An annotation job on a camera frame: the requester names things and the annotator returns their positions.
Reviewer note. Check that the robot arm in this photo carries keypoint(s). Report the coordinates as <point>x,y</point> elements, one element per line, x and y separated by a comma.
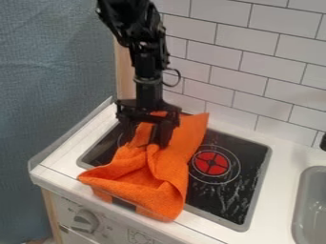
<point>136,28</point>

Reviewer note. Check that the toy stove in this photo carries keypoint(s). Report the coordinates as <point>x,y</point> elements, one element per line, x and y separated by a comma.
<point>220,168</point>

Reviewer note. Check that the toy sink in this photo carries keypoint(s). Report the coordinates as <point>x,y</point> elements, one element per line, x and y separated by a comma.
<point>310,206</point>

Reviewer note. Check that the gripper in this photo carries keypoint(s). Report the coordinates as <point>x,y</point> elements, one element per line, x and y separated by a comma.
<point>148,101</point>

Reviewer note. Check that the orange cloth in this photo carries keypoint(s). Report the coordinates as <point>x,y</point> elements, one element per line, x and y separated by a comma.
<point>159,171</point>

